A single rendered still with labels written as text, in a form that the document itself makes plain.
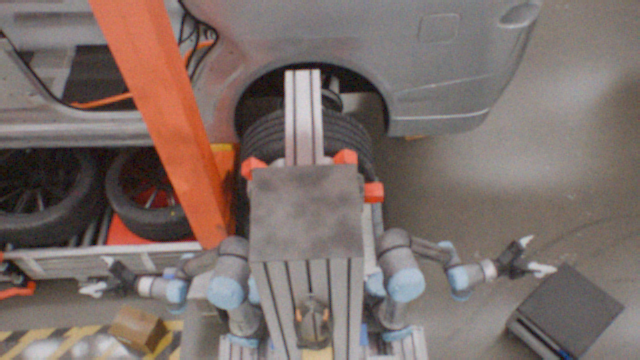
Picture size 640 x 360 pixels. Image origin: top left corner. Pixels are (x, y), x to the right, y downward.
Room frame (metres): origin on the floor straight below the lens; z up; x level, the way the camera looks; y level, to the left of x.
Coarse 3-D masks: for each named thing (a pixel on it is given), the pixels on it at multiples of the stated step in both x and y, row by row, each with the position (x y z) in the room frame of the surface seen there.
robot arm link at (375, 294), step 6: (372, 276) 0.94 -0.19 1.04; (378, 276) 0.94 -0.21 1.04; (366, 282) 0.93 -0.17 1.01; (372, 282) 0.91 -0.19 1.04; (378, 282) 0.91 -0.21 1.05; (366, 288) 0.90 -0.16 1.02; (372, 288) 0.89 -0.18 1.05; (378, 288) 0.88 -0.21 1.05; (366, 294) 0.90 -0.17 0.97; (372, 294) 0.87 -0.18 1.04; (378, 294) 0.86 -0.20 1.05; (384, 294) 0.86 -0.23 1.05; (372, 300) 0.85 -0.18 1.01; (378, 300) 0.84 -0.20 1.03; (372, 306) 0.83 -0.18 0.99
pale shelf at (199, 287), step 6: (168, 270) 1.32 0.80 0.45; (174, 270) 1.32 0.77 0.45; (198, 276) 1.27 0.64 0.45; (204, 276) 1.27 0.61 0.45; (210, 276) 1.27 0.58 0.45; (198, 282) 1.24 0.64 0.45; (204, 282) 1.24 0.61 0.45; (192, 288) 1.21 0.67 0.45; (198, 288) 1.21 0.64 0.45; (204, 288) 1.21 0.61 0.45; (192, 294) 1.18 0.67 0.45; (198, 294) 1.18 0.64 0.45; (204, 294) 1.17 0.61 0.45
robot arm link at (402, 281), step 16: (384, 256) 0.82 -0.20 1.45; (400, 256) 0.81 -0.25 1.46; (384, 272) 0.78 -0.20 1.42; (400, 272) 0.75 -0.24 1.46; (416, 272) 0.76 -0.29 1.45; (384, 288) 0.75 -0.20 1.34; (400, 288) 0.71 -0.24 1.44; (416, 288) 0.72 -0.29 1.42; (384, 304) 0.77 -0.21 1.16; (400, 304) 0.73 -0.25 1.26; (384, 320) 0.75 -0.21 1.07; (400, 320) 0.73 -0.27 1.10; (384, 336) 0.71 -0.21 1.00; (400, 336) 0.71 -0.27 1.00
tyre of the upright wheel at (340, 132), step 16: (336, 112) 1.72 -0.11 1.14; (256, 128) 1.70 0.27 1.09; (272, 128) 1.65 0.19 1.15; (336, 128) 1.62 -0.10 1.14; (352, 128) 1.66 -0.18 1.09; (256, 144) 1.60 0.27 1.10; (272, 144) 1.55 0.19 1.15; (336, 144) 1.53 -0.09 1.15; (352, 144) 1.56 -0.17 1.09; (368, 144) 1.65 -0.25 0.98; (240, 160) 1.62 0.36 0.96; (272, 160) 1.52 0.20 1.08; (368, 160) 1.54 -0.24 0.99; (240, 176) 1.53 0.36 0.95; (368, 176) 1.50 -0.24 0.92
